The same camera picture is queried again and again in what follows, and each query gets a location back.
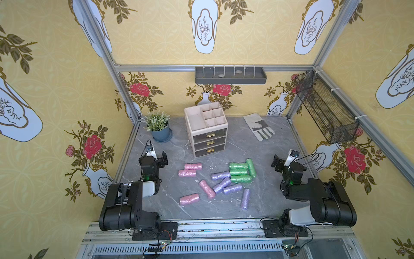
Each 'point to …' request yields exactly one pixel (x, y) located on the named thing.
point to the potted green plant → (157, 123)
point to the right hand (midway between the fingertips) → (283, 156)
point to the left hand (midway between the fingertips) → (156, 152)
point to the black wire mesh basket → (336, 122)
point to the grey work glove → (259, 127)
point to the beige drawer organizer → (207, 125)
